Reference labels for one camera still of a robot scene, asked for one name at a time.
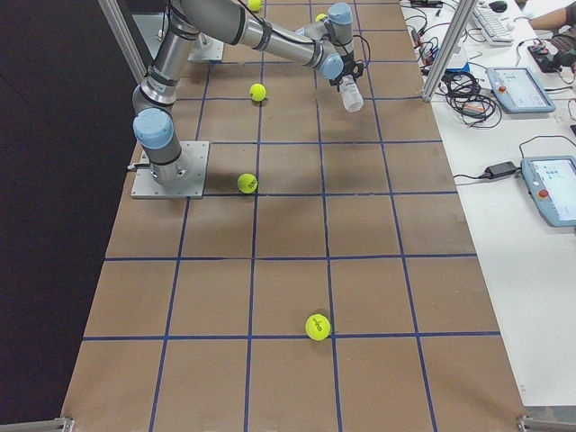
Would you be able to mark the teach pendant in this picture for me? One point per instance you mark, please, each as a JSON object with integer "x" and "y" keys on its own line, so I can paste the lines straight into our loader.
{"x": 551, "y": 184}
{"x": 518, "y": 90}

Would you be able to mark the white keyboard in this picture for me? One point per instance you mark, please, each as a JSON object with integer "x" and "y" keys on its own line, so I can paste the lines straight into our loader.
{"x": 492, "y": 29}

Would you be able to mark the tennis ball far right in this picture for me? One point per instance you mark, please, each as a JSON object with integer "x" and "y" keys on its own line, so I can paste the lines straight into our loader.
{"x": 254, "y": 5}

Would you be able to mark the clear tennis ball can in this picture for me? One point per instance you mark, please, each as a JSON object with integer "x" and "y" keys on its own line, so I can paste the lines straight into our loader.
{"x": 351, "y": 97}

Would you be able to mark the tennis ball centre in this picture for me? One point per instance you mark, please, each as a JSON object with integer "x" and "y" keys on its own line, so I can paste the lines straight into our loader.
{"x": 257, "y": 92}

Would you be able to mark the near teach pendant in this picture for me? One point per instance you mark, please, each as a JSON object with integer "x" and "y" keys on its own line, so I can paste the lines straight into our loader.
{"x": 551, "y": 184}

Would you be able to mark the aluminium frame post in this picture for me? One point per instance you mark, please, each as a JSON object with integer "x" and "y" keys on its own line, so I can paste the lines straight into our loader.
{"x": 456, "y": 27}

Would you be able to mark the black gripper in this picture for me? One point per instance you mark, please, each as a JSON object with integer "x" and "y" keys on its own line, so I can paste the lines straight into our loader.
{"x": 338, "y": 78}

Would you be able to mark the far teach pendant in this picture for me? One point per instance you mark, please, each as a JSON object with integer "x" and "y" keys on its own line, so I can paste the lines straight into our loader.
{"x": 518, "y": 90}

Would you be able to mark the black power adapter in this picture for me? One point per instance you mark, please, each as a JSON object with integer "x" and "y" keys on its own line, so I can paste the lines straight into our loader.
{"x": 499, "y": 170}

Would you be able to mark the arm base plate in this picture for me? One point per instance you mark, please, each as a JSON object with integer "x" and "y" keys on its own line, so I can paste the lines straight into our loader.
{"x": 184, "y": 178}
{"x": 206, "y": 49}

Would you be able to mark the tennis ball far left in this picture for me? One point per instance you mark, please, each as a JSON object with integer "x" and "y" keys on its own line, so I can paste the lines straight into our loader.
{"x": 247, "y": 183}

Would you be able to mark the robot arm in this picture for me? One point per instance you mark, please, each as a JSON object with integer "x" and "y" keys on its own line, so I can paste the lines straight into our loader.
{"x": 326, "y": 45}

